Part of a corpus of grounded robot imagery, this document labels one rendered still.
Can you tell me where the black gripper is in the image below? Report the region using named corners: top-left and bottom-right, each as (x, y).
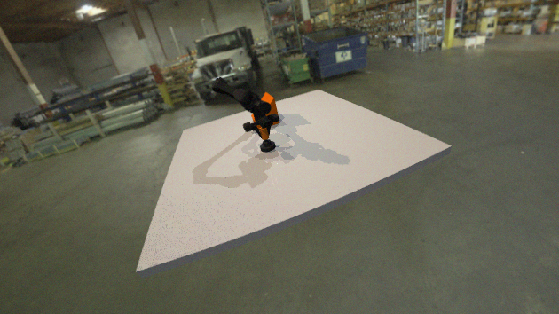
top-left (243, 112), bottom-right (280, 138)

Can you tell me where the orange knob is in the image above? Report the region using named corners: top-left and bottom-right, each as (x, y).
top-left (259, 127), bottom-right (269, 140)

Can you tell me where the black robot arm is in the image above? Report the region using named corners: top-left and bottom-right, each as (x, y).
top-left (212, 77), bottom-right (273, 129)

